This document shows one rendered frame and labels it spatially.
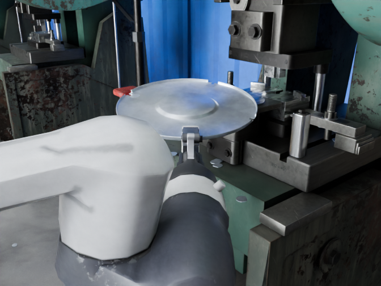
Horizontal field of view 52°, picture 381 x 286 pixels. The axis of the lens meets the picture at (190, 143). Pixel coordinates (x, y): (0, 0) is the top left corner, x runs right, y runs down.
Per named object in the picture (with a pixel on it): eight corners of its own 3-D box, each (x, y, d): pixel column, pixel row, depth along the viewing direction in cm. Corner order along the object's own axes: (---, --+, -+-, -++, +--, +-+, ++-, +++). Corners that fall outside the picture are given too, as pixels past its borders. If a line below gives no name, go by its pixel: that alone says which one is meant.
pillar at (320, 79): (317, 114, 95) (324, 56, 90) (309, 113, 96) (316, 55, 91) (322, 113, 96) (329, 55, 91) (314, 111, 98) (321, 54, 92)
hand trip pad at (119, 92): (123, 120, 107) (121, 92, 105) (113, 114, 112) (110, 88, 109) (144, 114, 111) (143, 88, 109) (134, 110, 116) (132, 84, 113)
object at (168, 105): (159, 74, 98) (159, 71, 98) (272, 93, 87) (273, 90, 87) (86, 121, 75) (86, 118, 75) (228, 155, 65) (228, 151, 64)
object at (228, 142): (198, 184, 79) (198, 121, 74) (159, 162, 90) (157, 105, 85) (279, 154, 94) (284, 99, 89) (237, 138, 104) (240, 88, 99)
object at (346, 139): (358, 155, 79) (366, 106, 76) (291, 133, 92) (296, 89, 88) (373, 148, 83) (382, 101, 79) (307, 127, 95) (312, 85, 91)
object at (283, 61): (289, 81, 83) (291, 55, 81) (225, 67, 98) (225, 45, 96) (333, 72, 92) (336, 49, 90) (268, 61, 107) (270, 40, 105)
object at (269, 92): (283, 121, 90) (285, 101, 89) (238, 106, 101) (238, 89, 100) (308, 114, 95) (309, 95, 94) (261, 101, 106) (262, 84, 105)
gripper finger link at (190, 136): (181, 180, 53) (181, 146, 51) (182, 161, 58) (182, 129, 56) (199, 180, 53) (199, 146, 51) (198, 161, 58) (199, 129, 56)
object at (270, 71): (276, 78, 92) (278, 63, 91) (261, 75, 96) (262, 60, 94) (285, 76, 94) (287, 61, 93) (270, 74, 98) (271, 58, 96)
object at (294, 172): (307, 193, 77) (310, 165, 75) (173, 131, 110) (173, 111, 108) (384, 156, 94) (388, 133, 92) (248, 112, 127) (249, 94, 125)
